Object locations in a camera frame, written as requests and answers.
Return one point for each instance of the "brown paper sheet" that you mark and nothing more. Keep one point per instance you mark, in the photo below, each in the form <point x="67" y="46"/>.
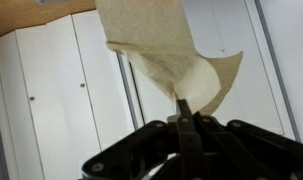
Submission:
<point x="155" y="37"/>

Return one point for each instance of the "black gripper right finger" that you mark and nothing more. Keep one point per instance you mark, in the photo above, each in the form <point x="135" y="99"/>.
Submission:
<point x="237" y="161"/>

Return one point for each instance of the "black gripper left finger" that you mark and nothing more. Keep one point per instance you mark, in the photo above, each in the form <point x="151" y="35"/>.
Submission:
<point x="191" y="151"/>

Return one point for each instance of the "white wardrobe doors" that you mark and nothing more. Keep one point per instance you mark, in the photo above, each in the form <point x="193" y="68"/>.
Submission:
<point x="64" y="96"/>

